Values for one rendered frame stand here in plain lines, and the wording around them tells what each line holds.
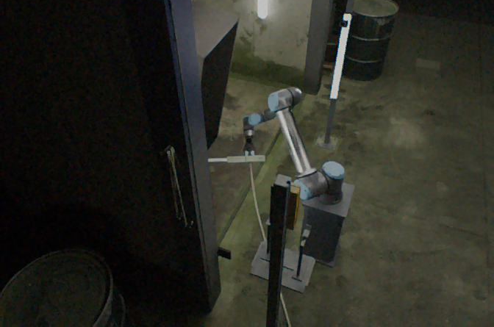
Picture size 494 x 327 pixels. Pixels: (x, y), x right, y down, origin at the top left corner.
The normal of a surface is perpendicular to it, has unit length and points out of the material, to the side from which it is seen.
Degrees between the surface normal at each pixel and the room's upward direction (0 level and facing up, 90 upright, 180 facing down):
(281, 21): 90
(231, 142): 0
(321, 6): 90
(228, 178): 0
